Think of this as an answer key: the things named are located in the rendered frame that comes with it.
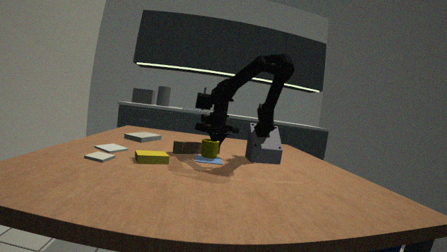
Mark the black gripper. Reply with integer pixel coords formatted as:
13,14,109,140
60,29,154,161
195,111,239,147

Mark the olive-yellow cup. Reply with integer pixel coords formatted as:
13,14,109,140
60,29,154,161
201,139,220,159

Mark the yellow rectangular block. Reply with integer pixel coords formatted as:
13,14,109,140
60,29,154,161
135,150,169,164

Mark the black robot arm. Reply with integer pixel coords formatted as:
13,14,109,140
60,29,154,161
196,54,294,137

